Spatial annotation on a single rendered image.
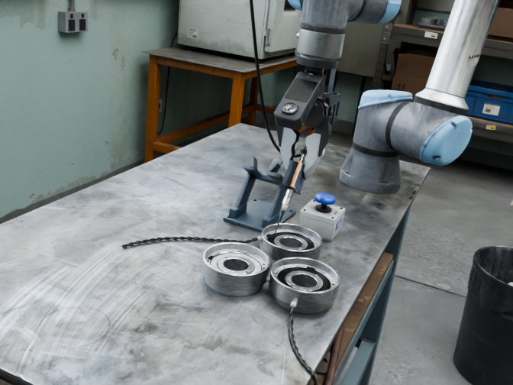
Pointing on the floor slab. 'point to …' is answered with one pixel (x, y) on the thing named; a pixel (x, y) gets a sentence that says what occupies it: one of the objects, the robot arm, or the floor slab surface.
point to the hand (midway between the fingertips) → (297, 171)
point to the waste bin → (488, 319)
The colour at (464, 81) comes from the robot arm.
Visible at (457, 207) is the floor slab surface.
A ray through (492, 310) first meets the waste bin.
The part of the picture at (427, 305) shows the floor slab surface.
